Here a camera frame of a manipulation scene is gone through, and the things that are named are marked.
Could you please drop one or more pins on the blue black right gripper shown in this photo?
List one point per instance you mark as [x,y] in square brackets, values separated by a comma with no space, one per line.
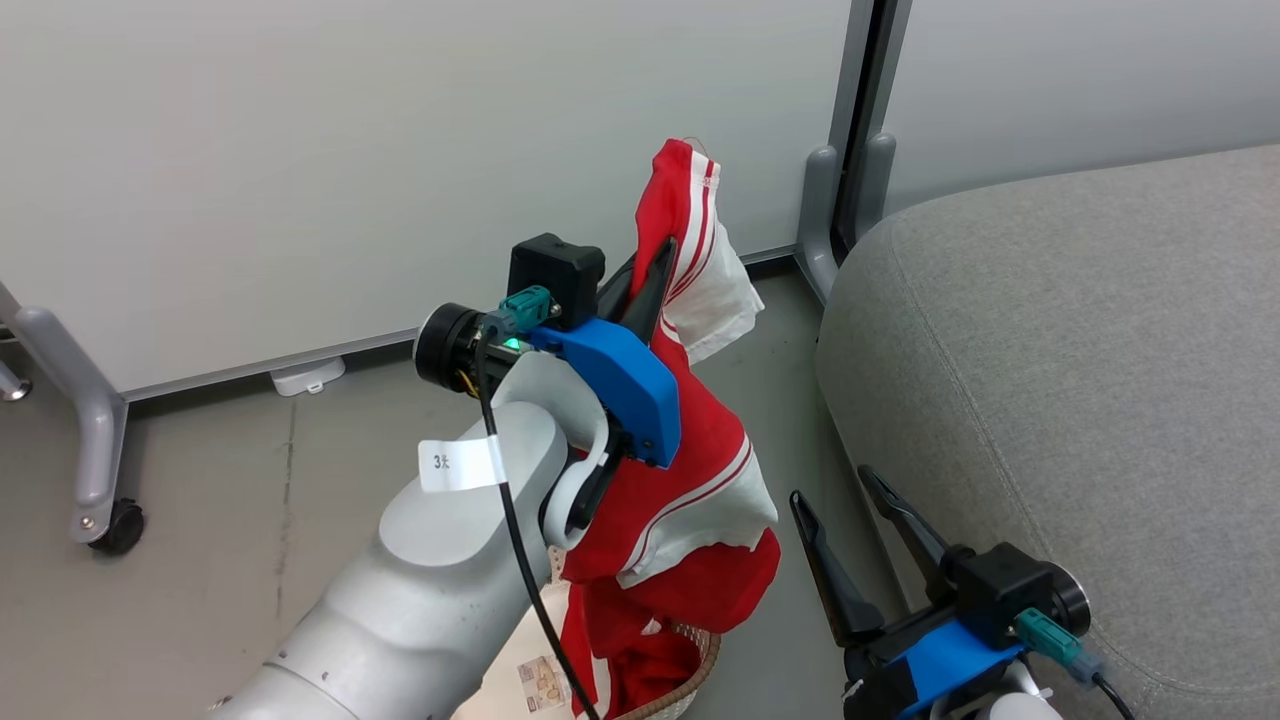
[945,655]

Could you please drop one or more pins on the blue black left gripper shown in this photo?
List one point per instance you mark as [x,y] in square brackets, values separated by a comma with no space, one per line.
[635,400]

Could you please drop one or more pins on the red white striped clothing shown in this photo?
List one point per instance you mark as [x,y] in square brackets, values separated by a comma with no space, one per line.
[700,450]

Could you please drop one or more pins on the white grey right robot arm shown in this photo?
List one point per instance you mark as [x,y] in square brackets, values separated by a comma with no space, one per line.
[1020,708]

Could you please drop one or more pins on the cream laundry basket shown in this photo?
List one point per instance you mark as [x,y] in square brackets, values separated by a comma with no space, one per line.
[700,665]

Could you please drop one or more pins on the printed basket sticker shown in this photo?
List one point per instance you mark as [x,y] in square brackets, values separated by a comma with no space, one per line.
[540,685]

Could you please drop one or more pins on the white paper label tag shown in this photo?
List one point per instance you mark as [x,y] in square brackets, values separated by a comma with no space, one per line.
[460,463]

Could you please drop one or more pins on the grey fabric sofa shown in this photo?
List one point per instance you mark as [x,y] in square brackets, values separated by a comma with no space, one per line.
[1100,350]

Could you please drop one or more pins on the white partition panel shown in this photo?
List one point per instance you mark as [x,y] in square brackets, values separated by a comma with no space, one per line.
[1080,80]
[350,150]

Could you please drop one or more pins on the small white plastic box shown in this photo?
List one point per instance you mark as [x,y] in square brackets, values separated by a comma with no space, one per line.
[308,377]

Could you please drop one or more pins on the grey metal stand leg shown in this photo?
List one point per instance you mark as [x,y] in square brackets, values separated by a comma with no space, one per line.
[12,382]
[95,440]

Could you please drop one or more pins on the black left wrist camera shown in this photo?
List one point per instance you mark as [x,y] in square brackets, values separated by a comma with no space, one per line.
[555,270]

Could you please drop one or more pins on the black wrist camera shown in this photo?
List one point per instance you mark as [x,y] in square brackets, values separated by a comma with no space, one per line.
[1000,585]
[555,270]

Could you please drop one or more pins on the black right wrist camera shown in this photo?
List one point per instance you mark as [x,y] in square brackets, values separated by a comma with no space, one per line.
[1000,585]

